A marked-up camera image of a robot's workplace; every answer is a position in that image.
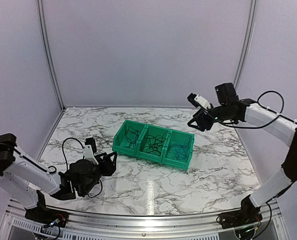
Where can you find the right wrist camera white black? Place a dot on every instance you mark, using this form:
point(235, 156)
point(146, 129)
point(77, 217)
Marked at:
point(198, 101)

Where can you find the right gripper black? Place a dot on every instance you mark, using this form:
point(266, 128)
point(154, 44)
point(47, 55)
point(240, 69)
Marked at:
point(202, 120)

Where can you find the aluminium front frame rail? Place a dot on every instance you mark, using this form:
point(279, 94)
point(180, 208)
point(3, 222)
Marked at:
point(96, 226)

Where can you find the left aluminium corner post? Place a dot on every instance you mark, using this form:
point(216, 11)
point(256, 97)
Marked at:
point(48, 54)

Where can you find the aluminium corner post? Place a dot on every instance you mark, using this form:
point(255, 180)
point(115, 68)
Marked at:
point(247, 40)
point(48, 54)

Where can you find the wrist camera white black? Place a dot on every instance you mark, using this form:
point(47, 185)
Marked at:
point(90, 149)
point(198, 101)

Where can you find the green three-compartment plastic bin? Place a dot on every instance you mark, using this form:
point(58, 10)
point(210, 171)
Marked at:
point(155, 144)

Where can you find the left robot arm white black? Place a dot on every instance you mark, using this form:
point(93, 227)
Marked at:
point(28, 181)

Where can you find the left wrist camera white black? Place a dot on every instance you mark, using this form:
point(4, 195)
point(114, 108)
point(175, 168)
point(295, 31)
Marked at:
point(90, 149)

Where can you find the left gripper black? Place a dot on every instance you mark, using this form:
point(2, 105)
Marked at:
point(109, 168)

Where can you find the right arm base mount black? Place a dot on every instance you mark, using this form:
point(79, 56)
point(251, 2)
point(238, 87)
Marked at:
point(236, 218)

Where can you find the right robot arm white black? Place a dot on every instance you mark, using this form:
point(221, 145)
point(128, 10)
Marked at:
point(233, 110)

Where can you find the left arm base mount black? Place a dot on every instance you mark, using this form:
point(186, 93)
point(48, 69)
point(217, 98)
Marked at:
point(46, 216)

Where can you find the right aluminium corner post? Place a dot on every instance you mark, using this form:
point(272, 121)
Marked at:
point(247, 40)

